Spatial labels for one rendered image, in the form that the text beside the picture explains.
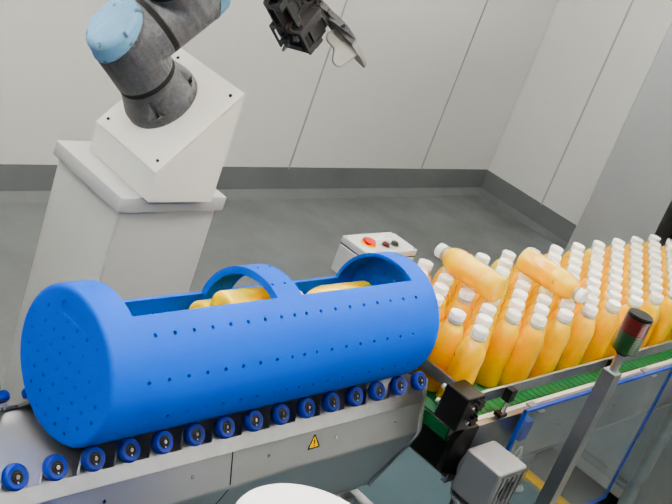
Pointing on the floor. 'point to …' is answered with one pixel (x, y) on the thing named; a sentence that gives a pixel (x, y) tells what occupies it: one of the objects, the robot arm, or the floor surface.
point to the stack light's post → (600, 394)
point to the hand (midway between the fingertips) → (334, 55)
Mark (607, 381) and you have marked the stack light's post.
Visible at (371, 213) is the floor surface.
